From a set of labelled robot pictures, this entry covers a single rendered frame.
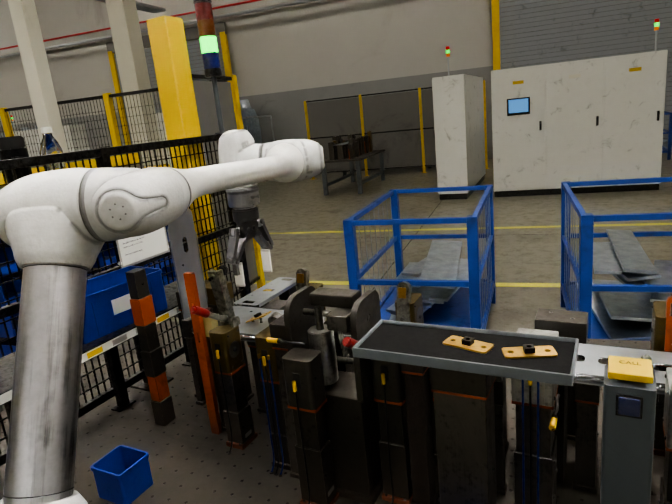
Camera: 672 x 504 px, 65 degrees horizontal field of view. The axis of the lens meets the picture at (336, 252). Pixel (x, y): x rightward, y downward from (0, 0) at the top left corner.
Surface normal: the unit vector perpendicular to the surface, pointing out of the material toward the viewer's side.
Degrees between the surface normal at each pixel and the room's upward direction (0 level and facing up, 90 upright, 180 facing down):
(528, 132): 90
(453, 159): 90
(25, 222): 69
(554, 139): 90
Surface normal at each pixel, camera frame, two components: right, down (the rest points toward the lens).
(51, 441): 0.66, -0.18
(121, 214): 0.04, 0.25
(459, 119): -0.37, 0.27
